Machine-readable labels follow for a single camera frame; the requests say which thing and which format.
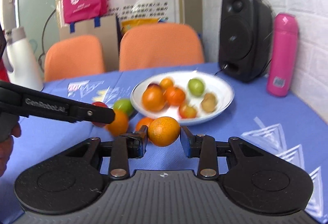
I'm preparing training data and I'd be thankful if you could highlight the small red tomato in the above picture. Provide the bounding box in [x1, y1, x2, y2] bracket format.
[92, 101, 108, 128]

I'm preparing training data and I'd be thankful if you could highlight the orange tangerine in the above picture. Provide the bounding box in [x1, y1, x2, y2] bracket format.
[165, 86, 186, 106]
[105, 109, 129, 136]

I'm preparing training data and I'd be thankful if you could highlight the red yellow apple fruit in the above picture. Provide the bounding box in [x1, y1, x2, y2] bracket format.
[179, 103, 197, 119]

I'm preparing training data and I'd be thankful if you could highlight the small orange kumquat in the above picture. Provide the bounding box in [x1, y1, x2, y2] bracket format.
[159, 77, 174, 90]

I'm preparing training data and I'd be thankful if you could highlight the person's left hand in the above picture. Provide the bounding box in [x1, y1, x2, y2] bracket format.
[0, 123, 21, 177]

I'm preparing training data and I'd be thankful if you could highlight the green lime fruit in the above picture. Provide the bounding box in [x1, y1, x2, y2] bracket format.
[113, 98, 134, 117]

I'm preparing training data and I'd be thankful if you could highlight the dark red plum on table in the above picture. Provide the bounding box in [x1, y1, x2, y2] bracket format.
[148, 117, 180, 147]

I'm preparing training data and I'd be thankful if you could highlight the white kettle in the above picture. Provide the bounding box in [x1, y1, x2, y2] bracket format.
[2, 27, 44, 92]

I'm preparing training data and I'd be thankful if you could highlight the large orange in plate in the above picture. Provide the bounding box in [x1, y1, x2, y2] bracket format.
[142, 86, 166, 112]

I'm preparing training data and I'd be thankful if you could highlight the white ceramic plate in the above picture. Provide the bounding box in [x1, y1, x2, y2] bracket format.
[130, 70, 235, 126]

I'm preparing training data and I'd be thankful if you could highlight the orange chair left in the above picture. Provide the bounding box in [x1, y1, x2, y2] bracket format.
[44, 35, 106, 82]

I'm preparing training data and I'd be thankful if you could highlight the orange chair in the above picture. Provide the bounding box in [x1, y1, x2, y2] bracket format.
[119, 23, 205, 71]
[44, 35, 106, 82]

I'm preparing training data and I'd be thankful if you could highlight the orange chair right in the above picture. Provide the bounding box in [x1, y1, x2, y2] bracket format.
[119, 23, 205, 71]

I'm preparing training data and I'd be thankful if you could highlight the brown paper bag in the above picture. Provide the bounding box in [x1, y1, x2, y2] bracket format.
[58, 14, 121, 72]

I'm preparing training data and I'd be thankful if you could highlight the pink thermos bottle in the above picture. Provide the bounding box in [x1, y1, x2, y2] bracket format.
[266, 13, 298, 97]

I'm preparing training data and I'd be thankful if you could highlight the black speaker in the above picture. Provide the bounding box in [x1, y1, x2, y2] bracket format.
[219, 0, 273, 82]

